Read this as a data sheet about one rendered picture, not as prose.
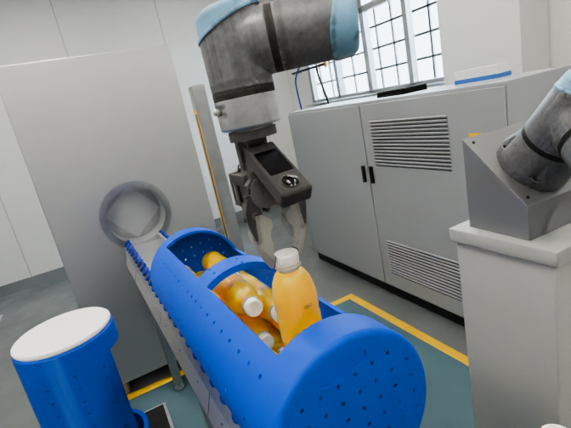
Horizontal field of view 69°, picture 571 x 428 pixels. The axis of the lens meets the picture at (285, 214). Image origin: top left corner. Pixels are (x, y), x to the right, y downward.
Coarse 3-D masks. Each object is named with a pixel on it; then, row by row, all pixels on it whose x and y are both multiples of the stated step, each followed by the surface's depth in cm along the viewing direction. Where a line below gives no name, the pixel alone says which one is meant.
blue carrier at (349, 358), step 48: (192, 240) 134; (192, 288) 95; (192, 336) 88; (240, 336) 70; (336, 336) 58; (384, 336) 61; (240, 384) 64; (288, 384) 55; (336, 384) 58; (384, 384) 62
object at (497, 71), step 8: (496, 64) 211; (504, 64) 206; (456, 72) 222; (464, 72) 218; (472, 72) 215; (480, 72) 211; (488, 72) 208; (496, 72) 205; (504, 72) 207; (456, 80) 223; (464, 80) 219; (472, 80) 216; (480, 80) 212; (488, 80) 209
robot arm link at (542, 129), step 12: (564, 84) 92; (552, 96) 96; (564, 96) 92; (540, 108) 100; (552, 108) 96; (564, 108) 93; (540, 120) 99; (552, 120) 96; (564, 120) 93; (528, 132) 103; (540, 132) 100; (552, 132) 96; (564, 132) 92; (540, 144) 101; (552, 144) 98
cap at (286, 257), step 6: (276, 252) 65; (282, 252) 64; (288, 252) 64; (294, 252) 63; (276, 258) 63; (282, 258) 62; (288, 258) 62; (294, 258) 63; (276, 264) 64; (282, 264) 63; (288, 264) 63; (294, 264) 63
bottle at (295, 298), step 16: (288, 272) 63; (304, 272) 64; (272, 288) 65; (288, 288) 63; (304, 288) 63; (288, 304) 63; (304, 304) 63; (288, 320) 64; (304, 320) 64; (288, 336) 65
